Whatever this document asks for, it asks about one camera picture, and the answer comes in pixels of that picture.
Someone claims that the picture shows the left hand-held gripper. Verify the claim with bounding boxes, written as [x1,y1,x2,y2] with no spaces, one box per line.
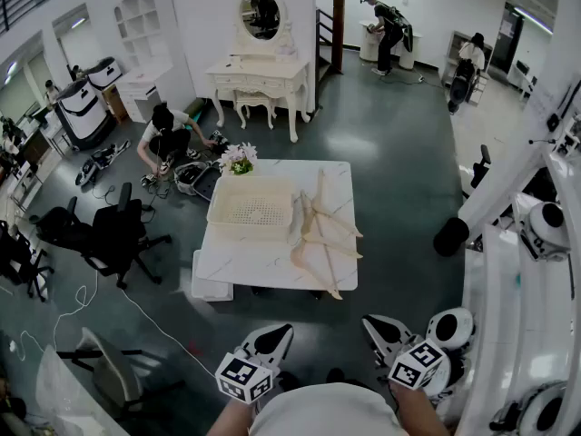
[214,323,295,404]

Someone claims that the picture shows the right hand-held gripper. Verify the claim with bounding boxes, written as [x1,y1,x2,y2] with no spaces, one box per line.
[361,313,448,391]

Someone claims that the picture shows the cream plastic basket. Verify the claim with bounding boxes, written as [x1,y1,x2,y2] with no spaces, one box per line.
[206,174,297,243]

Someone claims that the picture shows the person's right forearm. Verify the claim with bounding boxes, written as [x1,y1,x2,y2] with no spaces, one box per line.
[389,381,450,436]

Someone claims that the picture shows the person's left forearm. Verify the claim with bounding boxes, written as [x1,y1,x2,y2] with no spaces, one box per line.
[204,396,258,436]

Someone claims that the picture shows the white round robot head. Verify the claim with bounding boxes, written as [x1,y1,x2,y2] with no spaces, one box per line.
[426,306,477,352]
[520,201,572,263]
[438,351,468,399]
[488,379,571,436]

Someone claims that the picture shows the white plastic bin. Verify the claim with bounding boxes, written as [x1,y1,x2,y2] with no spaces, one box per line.
[191,249,235,302]

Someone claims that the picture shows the person's white shirt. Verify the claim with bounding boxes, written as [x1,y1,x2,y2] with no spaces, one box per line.
[248,381,412,436]

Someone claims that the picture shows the black round stool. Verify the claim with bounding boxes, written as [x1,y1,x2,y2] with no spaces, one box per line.
[433,215,471,258]

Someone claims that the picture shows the white metal rack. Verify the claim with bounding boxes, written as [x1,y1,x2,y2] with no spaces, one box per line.
[456,77,581,436]

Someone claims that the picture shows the grey chair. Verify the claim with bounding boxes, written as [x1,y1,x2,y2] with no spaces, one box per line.
[56,327,186,422]

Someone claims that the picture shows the black oval carrying case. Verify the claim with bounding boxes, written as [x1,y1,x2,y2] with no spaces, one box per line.
[173,160,223,203]

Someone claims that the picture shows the pink potted flowers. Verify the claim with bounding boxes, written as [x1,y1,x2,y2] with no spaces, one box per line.
[219,142,259,177]

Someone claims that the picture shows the black office chair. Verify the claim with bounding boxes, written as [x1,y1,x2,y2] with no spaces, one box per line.
[80,182,172,290]
[0,219,56,302]
[27,196,94,263]
[469,144,494,191]

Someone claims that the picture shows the spare hand-held gripper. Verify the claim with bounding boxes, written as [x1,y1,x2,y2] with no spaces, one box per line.
[209,129,231,156]

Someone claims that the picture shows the white glossy desk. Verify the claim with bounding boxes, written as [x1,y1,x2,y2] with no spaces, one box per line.
[0,333,120,436]

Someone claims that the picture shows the white carved stool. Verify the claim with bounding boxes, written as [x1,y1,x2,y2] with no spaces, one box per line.
[234,89,279,131]

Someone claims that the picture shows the green rolled mat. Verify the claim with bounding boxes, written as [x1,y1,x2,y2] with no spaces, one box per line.
[182,97,211,123]

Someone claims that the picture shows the white black floor device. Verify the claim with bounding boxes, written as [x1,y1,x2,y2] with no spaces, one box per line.
[74,139,133,188]

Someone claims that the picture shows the black wheeled chair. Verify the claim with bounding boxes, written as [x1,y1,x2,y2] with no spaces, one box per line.
[447,60,483,115]

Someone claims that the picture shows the white dressing table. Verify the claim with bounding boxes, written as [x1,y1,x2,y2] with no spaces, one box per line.
[203,55,312,144]

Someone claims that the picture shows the brown wooden cabinet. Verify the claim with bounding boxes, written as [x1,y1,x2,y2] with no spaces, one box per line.
[102,84,129,124]

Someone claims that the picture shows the white round side table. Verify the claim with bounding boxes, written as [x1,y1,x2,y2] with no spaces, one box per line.
[358,18,383,62]
[398,32,424,70]

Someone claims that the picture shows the white black service robot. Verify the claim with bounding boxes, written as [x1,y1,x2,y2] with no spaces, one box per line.
[54,78,115,150]
[85,55,123,91]

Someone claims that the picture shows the black stair railing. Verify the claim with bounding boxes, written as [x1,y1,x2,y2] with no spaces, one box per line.
[315,8,336,91]

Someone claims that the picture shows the grey metal cabinet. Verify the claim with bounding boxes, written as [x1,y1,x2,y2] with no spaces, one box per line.
[447,29,494,65]

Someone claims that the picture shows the black tall cabinet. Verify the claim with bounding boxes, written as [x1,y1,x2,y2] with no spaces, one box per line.
[489,1,524,75]

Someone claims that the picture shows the white bookshelf cabinet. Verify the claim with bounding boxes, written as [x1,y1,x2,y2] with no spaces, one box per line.
[113,0,182,124]

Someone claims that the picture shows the white floor cable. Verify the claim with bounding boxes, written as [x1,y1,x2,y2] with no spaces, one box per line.
[7,270,218,381]

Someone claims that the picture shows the brown wooden post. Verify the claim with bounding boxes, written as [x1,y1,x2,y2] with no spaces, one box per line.
[332,0,347,77]

